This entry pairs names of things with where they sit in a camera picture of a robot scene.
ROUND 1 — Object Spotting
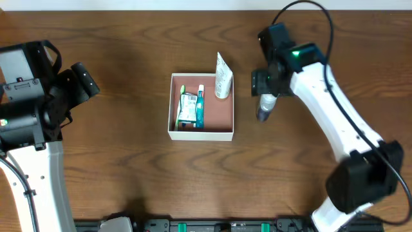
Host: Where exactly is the clear spray bottle dark liquid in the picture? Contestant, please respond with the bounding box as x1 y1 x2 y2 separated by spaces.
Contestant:
256 94 277 122

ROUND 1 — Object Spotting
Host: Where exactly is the white cosmetic tube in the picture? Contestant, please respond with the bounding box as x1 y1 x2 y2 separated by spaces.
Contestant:
214 52 233 99

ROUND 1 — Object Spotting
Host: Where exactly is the red and teal toothpaste tube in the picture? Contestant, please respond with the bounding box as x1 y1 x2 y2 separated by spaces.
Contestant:
196 84 205 128

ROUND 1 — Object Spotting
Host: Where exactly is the green and white toothbrush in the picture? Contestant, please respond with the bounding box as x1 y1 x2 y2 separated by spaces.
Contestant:
174 85 185 131

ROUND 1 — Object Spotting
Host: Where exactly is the white and green sachet packet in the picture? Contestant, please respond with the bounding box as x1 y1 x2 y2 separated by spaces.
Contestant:
178 93 198 123

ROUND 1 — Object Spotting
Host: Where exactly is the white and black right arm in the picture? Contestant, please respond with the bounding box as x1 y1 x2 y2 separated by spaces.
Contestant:
252 42 406 231

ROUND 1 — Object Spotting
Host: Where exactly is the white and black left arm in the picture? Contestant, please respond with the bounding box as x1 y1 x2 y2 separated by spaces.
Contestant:
1 40 100 231

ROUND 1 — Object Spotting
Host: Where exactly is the white box with pink interior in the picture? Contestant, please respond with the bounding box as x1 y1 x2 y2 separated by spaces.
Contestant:
167 73 234 141

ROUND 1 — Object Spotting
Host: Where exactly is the black mounting rail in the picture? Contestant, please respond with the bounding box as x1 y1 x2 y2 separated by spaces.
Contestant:
73 212 384 232

